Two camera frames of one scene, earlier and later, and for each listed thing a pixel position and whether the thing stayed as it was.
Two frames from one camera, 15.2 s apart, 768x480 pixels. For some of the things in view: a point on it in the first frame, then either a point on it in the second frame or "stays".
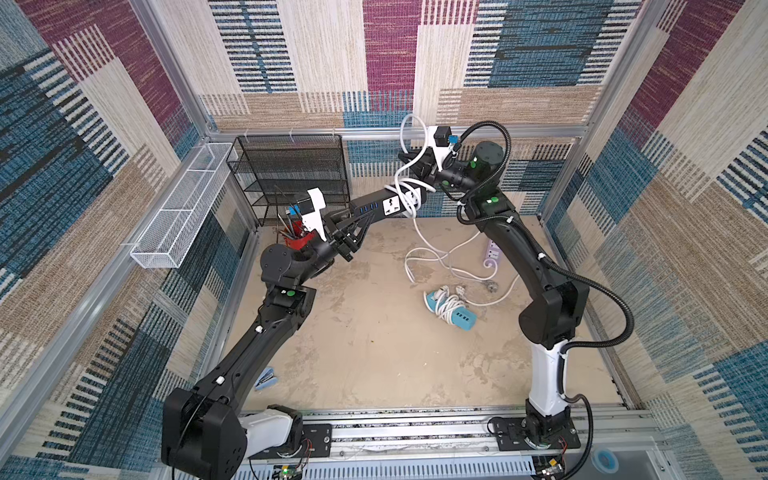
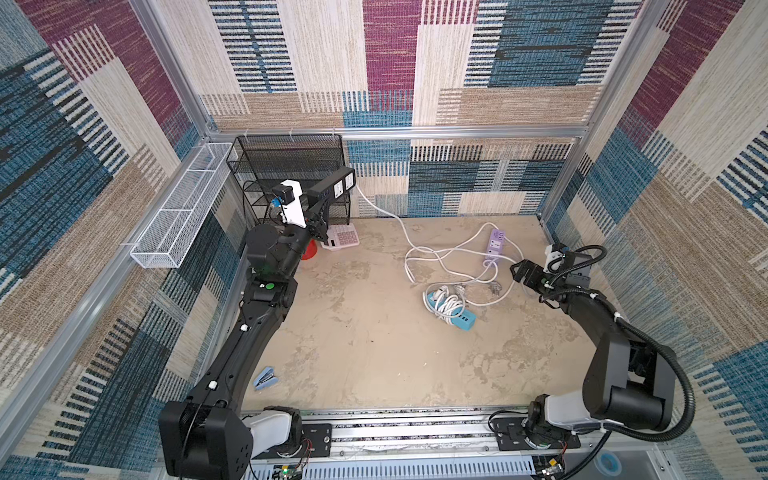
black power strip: (390, 201) → (336, 186)
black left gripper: (340, 240) → (315, 226)
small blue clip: (266, 380) stays
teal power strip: (463, 317) stays
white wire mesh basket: (167, 238) stays
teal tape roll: (605, 460) stays
